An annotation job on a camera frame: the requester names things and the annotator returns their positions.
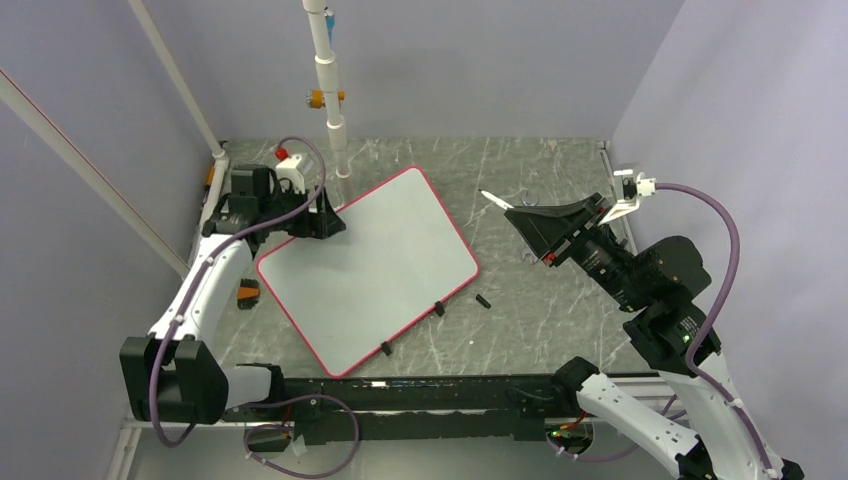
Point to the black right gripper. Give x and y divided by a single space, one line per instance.
553 232

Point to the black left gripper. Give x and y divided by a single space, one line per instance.
321 224

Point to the black whiteboard marker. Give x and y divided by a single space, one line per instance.
500 203

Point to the red framed whiteboard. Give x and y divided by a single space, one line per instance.
400 255

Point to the black marker cap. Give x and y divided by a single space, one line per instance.
483 301

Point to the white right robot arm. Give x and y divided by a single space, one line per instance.
657 288

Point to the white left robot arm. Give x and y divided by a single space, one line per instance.
170 373

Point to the silver combination wrench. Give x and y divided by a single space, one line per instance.
529 200

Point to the orange black small tool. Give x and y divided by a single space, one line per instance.
248 294

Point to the white slanted corner pipe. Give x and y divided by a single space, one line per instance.
221 160

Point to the orange pipe clamp knob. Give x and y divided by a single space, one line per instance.
315 99

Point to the white vertical pvc pipe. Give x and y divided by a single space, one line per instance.
328 79

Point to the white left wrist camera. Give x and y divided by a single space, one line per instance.
292 169

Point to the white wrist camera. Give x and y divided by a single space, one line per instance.
631 185
292 169

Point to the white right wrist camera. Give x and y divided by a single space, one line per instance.
631 185

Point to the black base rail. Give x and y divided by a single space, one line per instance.
521 407

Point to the white red wall trim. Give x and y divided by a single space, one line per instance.
39 122

